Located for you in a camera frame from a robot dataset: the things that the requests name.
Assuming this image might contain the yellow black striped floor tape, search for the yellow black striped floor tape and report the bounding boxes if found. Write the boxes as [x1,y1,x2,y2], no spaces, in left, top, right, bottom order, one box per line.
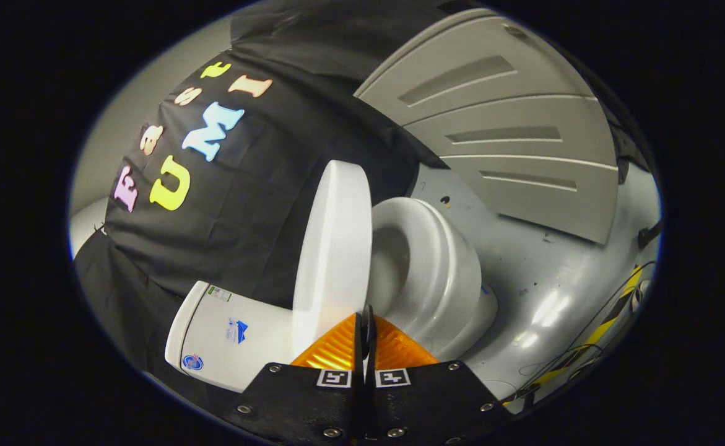
[503,265,646,406]

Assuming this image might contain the black backdrop cloth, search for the black backdrop cloth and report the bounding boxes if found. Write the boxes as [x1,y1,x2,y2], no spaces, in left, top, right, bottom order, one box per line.
[73,0,451,403]

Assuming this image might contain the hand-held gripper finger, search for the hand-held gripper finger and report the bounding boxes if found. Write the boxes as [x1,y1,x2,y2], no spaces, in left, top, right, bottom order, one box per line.
[237,308,367,446]
[366,305,513,446]

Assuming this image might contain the thin black cable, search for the thin black cable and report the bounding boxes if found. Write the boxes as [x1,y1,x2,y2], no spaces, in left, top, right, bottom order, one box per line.
[503,260,658,403]

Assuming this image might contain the white cabinet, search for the white cabinet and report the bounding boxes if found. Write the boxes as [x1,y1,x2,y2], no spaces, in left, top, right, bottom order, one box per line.
[354,7,620,246]

